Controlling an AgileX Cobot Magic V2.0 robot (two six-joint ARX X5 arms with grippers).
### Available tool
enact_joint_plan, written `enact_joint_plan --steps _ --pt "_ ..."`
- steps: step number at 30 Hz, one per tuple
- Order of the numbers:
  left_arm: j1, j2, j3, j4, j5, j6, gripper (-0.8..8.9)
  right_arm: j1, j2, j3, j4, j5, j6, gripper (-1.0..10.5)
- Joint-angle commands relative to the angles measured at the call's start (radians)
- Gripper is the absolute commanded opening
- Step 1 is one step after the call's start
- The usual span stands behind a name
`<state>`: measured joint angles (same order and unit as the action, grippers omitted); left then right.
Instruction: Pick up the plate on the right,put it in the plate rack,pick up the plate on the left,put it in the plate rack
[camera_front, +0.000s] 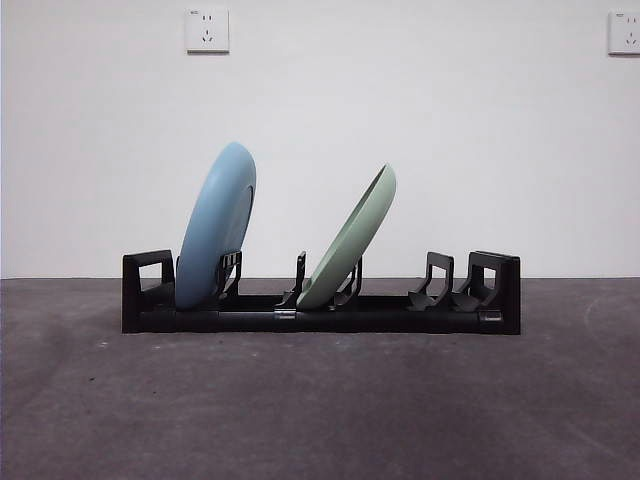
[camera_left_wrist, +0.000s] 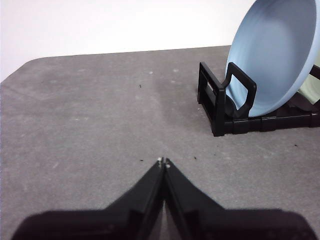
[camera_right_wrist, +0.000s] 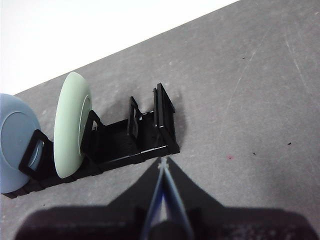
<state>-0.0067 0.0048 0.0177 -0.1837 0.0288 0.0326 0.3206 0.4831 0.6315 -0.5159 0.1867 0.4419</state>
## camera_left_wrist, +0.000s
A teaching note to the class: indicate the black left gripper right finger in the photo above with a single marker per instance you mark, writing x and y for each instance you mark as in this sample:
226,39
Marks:
212,225

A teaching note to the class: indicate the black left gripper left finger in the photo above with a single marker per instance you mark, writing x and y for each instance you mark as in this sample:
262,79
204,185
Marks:
120,222

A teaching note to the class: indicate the pale green plate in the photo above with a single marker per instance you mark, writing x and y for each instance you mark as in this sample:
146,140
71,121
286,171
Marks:
312,90

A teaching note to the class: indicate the blue plate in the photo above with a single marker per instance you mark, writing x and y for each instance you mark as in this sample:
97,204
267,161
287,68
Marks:
275,50

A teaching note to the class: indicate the black plastic plate rack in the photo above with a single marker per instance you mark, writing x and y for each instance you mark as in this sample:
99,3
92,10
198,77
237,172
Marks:
217,112

